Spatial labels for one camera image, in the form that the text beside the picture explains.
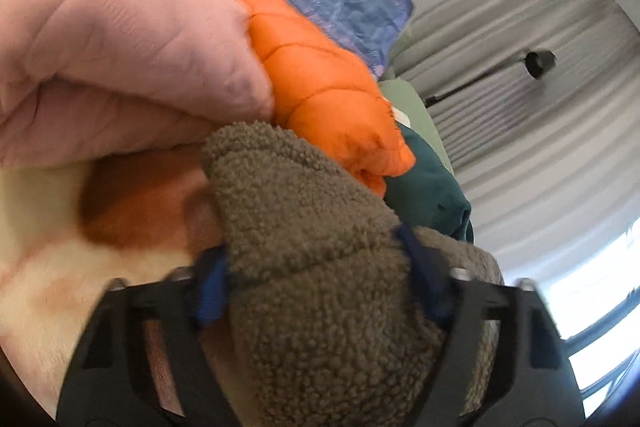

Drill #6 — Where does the black lamp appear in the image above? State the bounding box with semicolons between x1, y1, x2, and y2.
422;49;557;108

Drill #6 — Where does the dark teal garment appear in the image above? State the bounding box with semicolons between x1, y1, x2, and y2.
382;127;475;243

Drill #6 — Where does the orange puffer jacket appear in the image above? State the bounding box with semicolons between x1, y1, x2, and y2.
220;0;417;198

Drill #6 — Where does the green cloth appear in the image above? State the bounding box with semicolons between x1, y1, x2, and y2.
379;79;456;178

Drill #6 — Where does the pink cream plush blanket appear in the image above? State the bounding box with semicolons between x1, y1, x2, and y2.
0;144;241;427

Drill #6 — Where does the window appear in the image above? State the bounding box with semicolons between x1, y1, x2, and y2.
550;217;640;418

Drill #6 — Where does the pink quilted jacket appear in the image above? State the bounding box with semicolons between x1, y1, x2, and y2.
0;0;276;170

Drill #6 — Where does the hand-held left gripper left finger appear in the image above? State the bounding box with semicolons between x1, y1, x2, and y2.
55;247;236;427

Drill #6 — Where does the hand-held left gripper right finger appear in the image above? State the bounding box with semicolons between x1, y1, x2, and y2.
395;224;586;427

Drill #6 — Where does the grey curtain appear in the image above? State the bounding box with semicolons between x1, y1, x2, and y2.
390;0;640;280

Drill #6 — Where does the brown fleece jacket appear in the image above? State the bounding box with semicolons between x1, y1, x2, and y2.
200;121;506;427

